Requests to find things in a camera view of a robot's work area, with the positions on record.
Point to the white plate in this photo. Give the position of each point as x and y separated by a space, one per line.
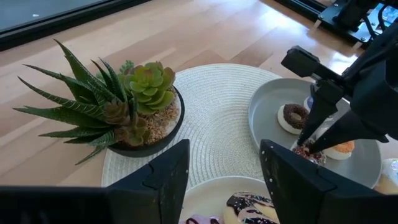
208 196

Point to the small blue donut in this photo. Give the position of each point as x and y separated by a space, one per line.
308 104

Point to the small chocolate-topped white donut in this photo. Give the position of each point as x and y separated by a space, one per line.
300 123

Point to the large pink drizzled donut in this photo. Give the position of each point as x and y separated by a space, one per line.
199 220

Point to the small brown sprinkled donut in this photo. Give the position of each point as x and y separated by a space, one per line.
314 158

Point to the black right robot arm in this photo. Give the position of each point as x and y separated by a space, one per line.
351 12

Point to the round woven cream placemat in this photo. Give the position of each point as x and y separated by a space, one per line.
217 102

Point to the potted succulent plant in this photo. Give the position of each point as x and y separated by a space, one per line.
109 105

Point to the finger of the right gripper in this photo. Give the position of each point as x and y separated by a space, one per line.
321 105
345 133

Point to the large white blue-drizzled donut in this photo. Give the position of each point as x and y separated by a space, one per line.
388 180

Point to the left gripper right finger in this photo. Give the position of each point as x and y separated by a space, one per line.
304 196

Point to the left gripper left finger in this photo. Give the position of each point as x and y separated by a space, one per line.
158 193

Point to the large chocolate-glazed donut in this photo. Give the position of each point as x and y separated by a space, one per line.
245 202

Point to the grey plate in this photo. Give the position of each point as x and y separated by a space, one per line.
273 102

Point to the small orange donut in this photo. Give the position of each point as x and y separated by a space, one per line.
340 152

